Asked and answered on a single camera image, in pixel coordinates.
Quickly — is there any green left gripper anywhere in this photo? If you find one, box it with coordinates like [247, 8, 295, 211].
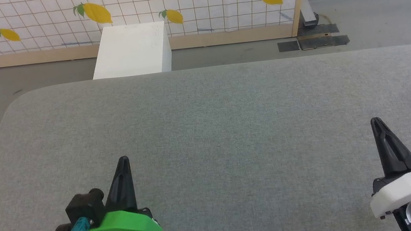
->
[42, 152, 163, 231]

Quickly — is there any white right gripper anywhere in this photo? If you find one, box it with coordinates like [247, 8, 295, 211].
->
[358, 112, 411, 222]

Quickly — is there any white rectangular box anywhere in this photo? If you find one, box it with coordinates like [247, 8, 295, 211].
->
[85, 18, 175, 84]

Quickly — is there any small black floor tape patch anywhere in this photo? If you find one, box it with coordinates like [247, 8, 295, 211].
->
[277, 39, 300, 54]

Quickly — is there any grey metal partition foot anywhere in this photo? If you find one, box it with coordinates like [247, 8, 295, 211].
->
[299, 0, 321, 30]

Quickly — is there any dark floor base plate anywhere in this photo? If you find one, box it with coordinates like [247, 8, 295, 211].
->
[295, 21, 351, 52]

